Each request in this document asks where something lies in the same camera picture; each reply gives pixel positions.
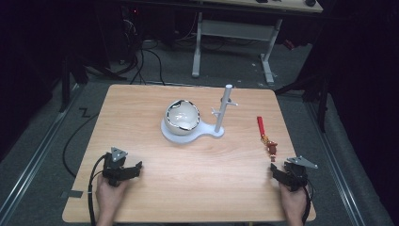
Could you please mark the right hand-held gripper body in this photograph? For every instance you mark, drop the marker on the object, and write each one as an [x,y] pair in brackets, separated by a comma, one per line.
[298,174]

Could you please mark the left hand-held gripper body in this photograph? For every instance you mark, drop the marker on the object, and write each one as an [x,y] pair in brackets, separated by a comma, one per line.
[113,171]

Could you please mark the person's right hand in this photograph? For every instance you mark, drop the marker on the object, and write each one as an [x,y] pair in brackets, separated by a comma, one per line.
[293,204]

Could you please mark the person's left hand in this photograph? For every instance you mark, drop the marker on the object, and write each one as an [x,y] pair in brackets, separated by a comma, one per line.
[109,196]

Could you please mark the black tape strip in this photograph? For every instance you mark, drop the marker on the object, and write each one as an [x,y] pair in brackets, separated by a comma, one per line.
[74,194]

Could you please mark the white bowl with silver rim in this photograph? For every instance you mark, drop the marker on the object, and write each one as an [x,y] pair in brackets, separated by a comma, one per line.
[182,117]

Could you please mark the black metal stand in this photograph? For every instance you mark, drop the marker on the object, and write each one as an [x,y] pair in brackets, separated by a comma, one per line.
[65,91]
[321,103]

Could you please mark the white stand with pegs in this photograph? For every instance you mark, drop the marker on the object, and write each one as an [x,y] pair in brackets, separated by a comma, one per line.
[219,116]

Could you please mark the small red object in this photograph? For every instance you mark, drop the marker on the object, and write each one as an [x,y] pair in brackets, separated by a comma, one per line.
[289,44]

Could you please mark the black computer tower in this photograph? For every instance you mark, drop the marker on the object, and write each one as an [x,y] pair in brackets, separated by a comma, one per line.
[130,28]

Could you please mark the white metal-legged desk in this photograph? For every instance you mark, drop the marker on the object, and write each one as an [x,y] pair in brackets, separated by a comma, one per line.
[235,29]

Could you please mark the black computer mouse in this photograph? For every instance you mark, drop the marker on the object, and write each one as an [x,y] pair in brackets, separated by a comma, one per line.
[310,2]

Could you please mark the metal floor rail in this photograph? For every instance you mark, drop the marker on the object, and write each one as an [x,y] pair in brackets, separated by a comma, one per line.
[332,157]
[37,157]

